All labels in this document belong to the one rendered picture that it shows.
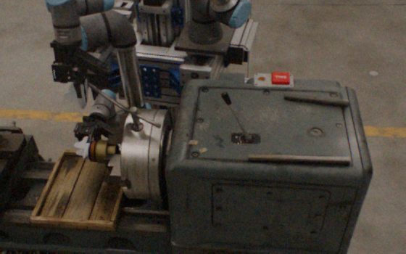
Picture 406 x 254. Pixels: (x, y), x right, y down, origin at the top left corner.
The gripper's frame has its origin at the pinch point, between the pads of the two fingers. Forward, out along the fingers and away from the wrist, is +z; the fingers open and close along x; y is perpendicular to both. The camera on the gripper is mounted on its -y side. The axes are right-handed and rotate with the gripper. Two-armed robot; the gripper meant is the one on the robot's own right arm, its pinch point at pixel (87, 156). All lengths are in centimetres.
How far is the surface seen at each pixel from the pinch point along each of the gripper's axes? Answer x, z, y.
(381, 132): -108, -151, -145
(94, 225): -19.0, 14.7, -3.5
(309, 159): 19, 14, -72
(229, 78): 17, -27, -47
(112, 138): 5.1, -4.7, -8.3
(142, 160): 9.2, 8.9, -22.4
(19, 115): -108, -145, 117
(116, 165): 2.1, 5.4, -12.0
